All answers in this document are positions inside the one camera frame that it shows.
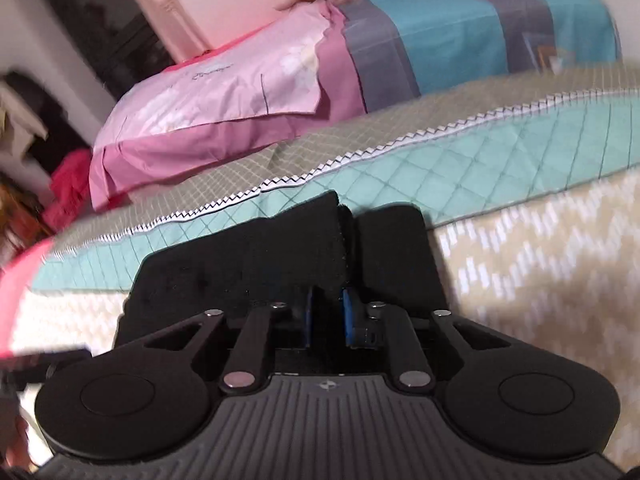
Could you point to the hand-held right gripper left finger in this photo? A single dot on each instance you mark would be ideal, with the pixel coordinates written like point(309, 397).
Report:
point(304, 317)

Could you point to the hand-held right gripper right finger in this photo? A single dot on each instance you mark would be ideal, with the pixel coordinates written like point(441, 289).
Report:
point(350, 317)

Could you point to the black pants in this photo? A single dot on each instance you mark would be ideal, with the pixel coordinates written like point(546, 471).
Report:
point(200, 270)

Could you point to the pink cloth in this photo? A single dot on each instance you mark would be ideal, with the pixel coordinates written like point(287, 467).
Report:
point(20, 290)

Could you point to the red cloth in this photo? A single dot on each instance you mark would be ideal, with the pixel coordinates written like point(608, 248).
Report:
point(70, 185)

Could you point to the beige and teal quilt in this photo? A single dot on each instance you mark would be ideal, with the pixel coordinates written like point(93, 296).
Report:
point(525, 240)

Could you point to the dark clothes pile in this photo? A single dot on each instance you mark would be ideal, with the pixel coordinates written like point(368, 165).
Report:
point(45, 120)

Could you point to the teal and grey striped pillow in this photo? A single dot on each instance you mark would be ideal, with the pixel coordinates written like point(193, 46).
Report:
point(450, 30)

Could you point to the pink curtain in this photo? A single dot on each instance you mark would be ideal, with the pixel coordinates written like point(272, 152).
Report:
point(160, 0)

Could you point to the dark window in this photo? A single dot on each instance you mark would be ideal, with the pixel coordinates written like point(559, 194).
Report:
point(100, 15)

